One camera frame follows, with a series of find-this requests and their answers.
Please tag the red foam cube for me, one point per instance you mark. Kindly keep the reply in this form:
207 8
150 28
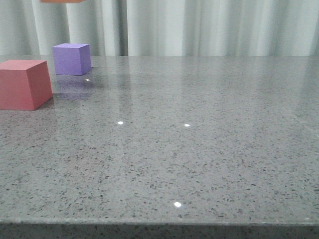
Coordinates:
24 84

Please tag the white pleated curtain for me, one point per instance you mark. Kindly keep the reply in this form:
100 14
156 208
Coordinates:
163 27

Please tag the purple foam cube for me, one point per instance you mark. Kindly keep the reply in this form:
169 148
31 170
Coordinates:
72 59

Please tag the orange foam cube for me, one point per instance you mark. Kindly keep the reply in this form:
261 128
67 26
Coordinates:
62 1

